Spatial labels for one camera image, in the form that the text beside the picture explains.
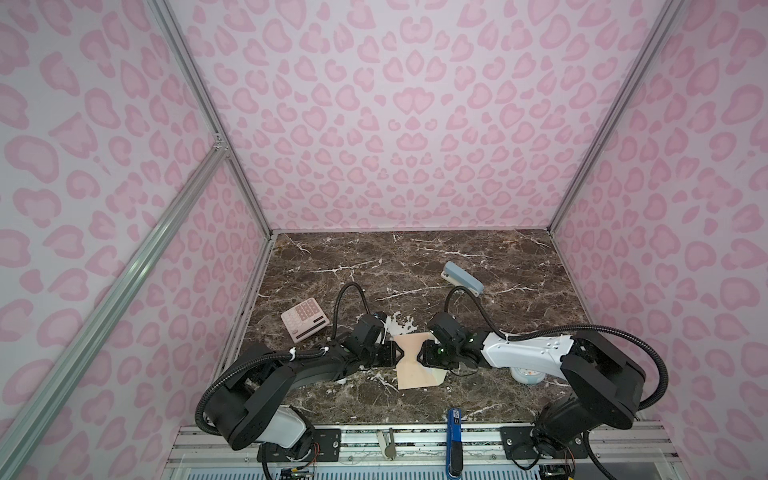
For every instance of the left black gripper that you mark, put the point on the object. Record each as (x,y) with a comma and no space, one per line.
(392,358)

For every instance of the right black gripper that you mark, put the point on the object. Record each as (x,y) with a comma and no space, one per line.
(425,355)

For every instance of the pink envelope with cream flap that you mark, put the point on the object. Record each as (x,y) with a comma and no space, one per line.
(411,374)

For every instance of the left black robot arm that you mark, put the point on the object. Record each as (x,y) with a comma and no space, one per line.
(245,404)

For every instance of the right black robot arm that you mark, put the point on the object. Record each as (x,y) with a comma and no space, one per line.
(606,385)

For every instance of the blue grey stapler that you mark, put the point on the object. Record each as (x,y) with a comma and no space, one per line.
(457,276)

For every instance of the beige hanging tag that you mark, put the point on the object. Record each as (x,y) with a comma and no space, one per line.
(387,444)

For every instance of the blue black clip tool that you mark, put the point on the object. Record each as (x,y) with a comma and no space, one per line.
(454,444)

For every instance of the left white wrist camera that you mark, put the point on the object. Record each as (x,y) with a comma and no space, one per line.
(382,317)

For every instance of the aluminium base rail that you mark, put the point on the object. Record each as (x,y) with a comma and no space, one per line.
(643,452)

